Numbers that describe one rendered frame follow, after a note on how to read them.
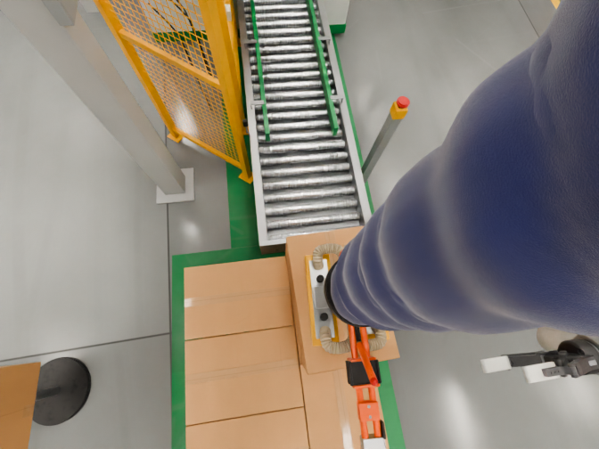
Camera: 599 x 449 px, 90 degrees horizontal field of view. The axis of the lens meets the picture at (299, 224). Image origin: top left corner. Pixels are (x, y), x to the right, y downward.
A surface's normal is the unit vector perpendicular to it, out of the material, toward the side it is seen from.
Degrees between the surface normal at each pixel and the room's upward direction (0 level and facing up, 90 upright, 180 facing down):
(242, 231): 0
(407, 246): 81
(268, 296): 0
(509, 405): 0
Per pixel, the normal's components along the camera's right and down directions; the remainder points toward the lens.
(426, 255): -0.92, 0.25
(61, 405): 0.05, -0.33
